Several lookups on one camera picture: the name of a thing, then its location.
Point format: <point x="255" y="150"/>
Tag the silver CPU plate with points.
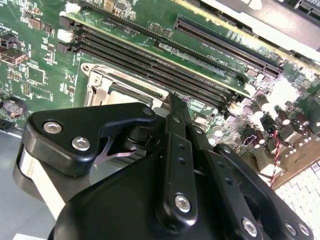
<point x="122" y="96"/>

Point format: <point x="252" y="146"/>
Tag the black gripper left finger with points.
<point x="75" y="125"/>

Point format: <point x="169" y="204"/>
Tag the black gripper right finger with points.
<point x="225" y="175"/>

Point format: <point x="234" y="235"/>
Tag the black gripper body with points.
<point x="112" y="200"/>

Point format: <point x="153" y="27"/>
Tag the metal socket cover frame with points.
<point x="140" y="83"/>

